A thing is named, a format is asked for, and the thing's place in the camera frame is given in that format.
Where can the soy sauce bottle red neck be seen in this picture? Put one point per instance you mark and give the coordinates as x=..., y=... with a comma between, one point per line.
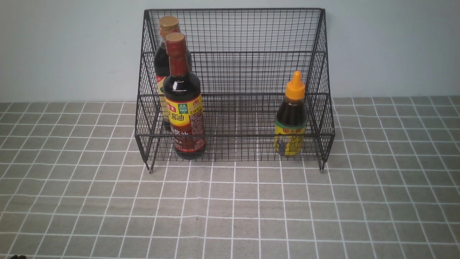
x=182, y=91

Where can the oyster sauce bottle orange cap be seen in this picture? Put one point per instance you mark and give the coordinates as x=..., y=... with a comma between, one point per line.
x=291, y=119

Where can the vinegar bottle gold cap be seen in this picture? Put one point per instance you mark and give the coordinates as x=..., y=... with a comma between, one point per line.
x=167, y=25

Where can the grey checked tablecloth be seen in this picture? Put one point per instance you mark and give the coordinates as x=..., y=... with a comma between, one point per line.
x=73, y=186

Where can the black wire mesh shelf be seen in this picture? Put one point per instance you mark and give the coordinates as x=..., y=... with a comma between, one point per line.
x=244, y=58

